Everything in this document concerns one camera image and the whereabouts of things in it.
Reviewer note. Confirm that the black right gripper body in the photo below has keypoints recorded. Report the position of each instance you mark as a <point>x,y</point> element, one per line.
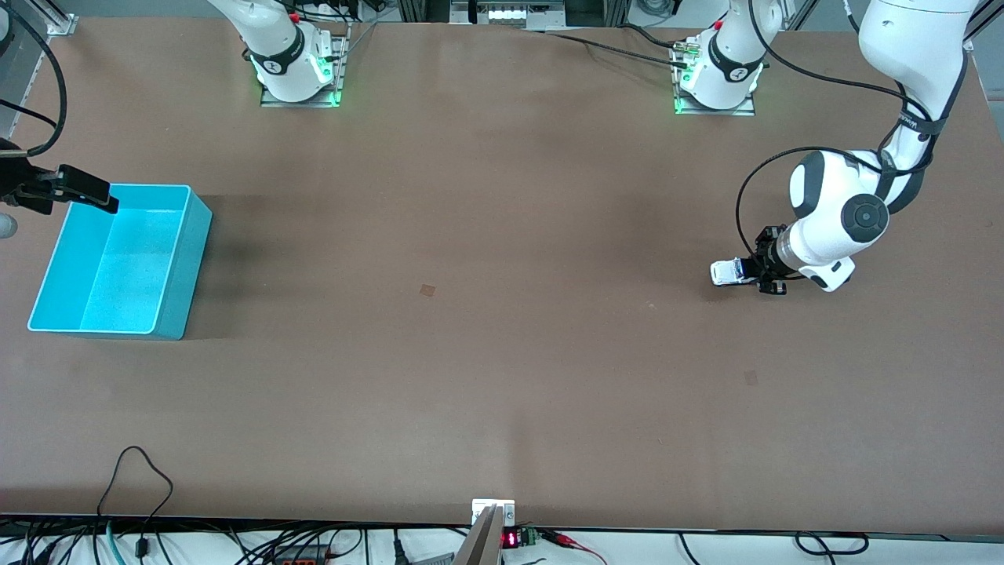
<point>17,191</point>

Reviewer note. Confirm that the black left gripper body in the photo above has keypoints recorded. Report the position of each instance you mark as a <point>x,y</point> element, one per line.
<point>762,257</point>

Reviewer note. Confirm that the white jeep toy black roof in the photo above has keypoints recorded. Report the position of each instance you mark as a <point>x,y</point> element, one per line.
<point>725,272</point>

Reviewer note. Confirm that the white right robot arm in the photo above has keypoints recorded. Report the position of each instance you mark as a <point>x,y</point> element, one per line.
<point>274,39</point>

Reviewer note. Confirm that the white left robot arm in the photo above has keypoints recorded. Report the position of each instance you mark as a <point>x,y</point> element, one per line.
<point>823,196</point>

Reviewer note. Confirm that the teal plastic storage bin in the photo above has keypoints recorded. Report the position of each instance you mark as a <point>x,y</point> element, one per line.
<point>125,267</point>

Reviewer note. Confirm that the metal box with lights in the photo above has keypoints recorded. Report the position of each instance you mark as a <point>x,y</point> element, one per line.
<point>510,14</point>

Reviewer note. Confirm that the green terminal block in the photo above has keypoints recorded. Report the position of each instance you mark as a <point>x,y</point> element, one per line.
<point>528,537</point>

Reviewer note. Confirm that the red LED display module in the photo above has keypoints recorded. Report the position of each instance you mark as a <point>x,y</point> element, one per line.
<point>510,540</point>

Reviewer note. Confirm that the red power strip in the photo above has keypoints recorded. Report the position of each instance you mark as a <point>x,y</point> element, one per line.
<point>298,562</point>

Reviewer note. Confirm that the grey power adapter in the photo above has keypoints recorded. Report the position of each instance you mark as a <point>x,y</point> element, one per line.
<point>435,560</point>

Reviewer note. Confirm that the black power plug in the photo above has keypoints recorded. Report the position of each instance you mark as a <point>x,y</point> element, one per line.
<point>398,549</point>

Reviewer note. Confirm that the grey metal side rail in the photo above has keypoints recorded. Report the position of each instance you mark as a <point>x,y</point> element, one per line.
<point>16,71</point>

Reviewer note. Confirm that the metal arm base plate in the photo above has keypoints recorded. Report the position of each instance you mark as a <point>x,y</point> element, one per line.
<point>329,103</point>
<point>737,112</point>

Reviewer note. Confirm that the aluminium frame profile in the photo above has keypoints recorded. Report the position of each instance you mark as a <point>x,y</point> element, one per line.
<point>990,16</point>
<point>59,20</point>

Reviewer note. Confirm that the white metal bracket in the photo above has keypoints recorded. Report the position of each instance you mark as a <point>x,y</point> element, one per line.
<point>480,506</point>

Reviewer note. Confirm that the grey metal mount bar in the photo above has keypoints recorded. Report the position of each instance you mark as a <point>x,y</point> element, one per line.
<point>480,545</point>

